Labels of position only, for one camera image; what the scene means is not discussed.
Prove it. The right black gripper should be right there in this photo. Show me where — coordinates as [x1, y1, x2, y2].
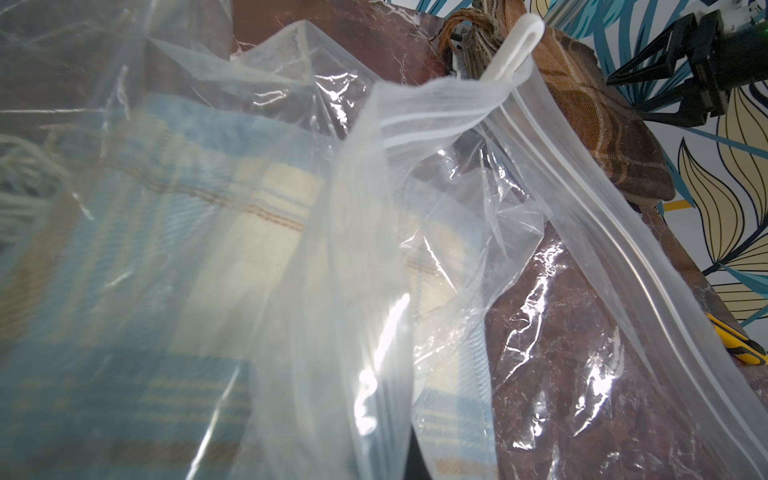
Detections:
[607, 1, 767, 127]

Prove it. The clear plastic vacuum bag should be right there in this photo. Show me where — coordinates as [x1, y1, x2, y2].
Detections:
[1, 1, 767, 479]

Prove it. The cream blue plaid blanket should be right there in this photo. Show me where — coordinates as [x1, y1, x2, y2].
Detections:
[1, 94, 497, 479]

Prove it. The yellow utility knife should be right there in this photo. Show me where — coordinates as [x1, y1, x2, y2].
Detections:
[706, 313, 767, 366]

